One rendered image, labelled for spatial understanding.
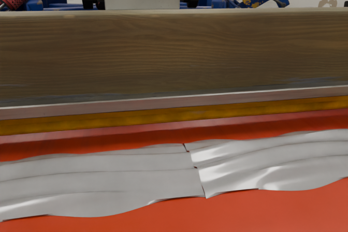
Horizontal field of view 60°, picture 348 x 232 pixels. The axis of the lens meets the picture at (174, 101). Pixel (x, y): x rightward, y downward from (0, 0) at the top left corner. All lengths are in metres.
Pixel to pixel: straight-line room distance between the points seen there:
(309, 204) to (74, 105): 0.18
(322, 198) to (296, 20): 0.14
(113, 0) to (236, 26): 0.30
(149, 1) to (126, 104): 0.31
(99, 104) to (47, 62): 0.05
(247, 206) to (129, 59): 0.14
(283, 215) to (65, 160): 0.15
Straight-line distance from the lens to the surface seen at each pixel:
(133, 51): 0.24
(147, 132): 0.27
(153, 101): 0.24
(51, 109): 0.25
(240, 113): 0.29
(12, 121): 0.28
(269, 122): 0.31
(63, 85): 0.25
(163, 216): 0.18
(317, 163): 0.24
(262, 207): 0.20
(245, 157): 0.23
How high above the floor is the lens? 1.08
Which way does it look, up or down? 21 degrees down
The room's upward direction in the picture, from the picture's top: straight up
